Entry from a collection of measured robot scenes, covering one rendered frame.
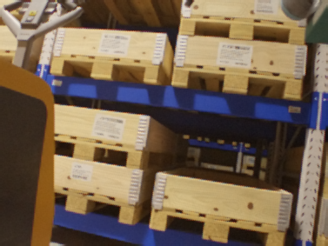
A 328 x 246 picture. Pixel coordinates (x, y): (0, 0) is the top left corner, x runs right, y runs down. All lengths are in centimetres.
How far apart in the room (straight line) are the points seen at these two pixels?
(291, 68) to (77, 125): 140
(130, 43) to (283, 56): 98
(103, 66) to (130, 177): 76
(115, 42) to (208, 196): 118
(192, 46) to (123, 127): 68
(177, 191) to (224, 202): 29
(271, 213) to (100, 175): 106
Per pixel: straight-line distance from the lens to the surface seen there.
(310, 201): 183
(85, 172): 184
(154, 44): 187
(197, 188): 167
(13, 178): 71
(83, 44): 204
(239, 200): 168
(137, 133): 173
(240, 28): 186
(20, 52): 129
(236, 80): 174
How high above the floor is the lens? 75
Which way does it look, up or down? 5 degrees up
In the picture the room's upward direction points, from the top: 9 degrees clockwise
